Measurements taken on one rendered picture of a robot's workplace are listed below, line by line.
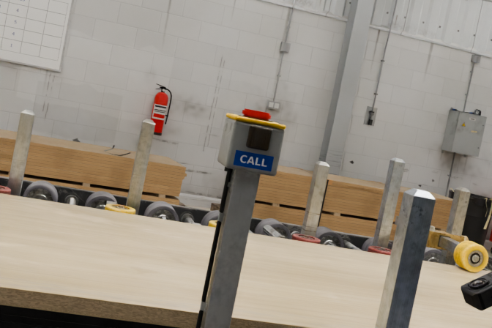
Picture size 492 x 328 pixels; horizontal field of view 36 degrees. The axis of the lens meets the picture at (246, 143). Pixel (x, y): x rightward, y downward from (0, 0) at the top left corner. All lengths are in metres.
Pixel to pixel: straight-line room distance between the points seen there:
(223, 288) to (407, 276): 0.27
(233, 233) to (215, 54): 7.37
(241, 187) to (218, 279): 0.13
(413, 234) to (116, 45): 7.16
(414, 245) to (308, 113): 7.67
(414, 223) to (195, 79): 7.27
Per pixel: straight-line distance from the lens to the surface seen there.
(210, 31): 8.34
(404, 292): 1.11
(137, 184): 2.09
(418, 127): 9.42
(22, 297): 1.19
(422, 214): 1.10
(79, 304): 1.19
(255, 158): 0.99
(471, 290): 1.04
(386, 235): 2.29
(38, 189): 2.50
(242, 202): 1.01
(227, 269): 1.02
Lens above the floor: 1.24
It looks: 3 degrees down
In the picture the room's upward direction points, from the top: 11 degrees clockwise
